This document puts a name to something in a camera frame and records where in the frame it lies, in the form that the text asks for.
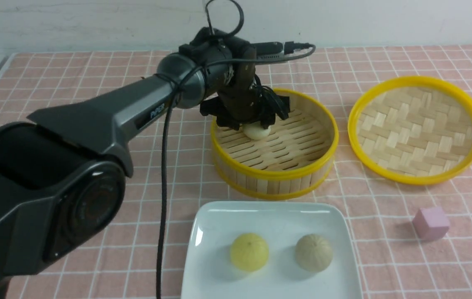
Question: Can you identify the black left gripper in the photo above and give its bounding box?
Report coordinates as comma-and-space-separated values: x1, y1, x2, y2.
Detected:
178, 28, 291, 130

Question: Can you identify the white steamed bun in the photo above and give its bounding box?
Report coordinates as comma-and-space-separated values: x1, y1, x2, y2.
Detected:
242, 123, 271, 140

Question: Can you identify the yellow steamed bun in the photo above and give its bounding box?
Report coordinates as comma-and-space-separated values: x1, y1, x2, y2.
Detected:
230, 233, 269, 272

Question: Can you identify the beige steamed bun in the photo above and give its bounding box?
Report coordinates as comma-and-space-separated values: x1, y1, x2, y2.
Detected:
295, 233, 334, 273

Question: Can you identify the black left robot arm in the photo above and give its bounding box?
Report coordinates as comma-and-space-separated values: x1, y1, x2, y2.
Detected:
0, 28, 294, 299

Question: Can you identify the white square plate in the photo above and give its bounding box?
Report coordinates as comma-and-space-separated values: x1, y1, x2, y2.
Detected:
181, 201, 363, 299

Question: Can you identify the yellow rimmed bamboo steamer basket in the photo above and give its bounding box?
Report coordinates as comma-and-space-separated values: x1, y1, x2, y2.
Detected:
210, 88, 340, 200

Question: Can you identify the yellow rimmed woven steamer lid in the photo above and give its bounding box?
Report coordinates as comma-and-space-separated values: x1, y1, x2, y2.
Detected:
347, 76, 472, 185

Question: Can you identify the pink cube block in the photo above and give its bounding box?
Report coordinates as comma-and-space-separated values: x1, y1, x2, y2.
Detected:
412, 206, 450, 242

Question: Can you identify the pink checkered tablecloth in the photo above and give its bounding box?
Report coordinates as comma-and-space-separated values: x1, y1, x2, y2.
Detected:
0, 45, 472, 299

